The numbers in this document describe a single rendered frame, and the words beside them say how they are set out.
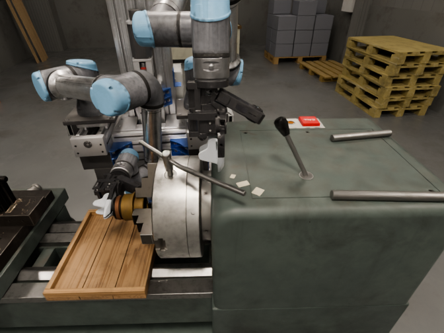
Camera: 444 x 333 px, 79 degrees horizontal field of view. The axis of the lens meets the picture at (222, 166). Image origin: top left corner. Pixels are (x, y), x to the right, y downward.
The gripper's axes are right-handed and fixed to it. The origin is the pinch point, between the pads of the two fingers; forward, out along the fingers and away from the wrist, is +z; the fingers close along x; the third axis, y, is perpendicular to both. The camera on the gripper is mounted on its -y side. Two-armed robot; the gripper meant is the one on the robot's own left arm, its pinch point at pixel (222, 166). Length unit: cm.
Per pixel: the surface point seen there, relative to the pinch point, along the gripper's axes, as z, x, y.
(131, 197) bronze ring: 15.7, -12.5, 27.3
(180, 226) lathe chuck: 16.6, 1.2, 10.9
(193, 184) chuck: 7.2, -4.8, 7.4
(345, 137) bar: -0.5, -19.4, -38.5
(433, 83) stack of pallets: 25, -330, -308
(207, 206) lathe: 14.3, -4.7, 3.9
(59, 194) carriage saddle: 31, -42, 68
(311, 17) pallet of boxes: -82, -643, -224
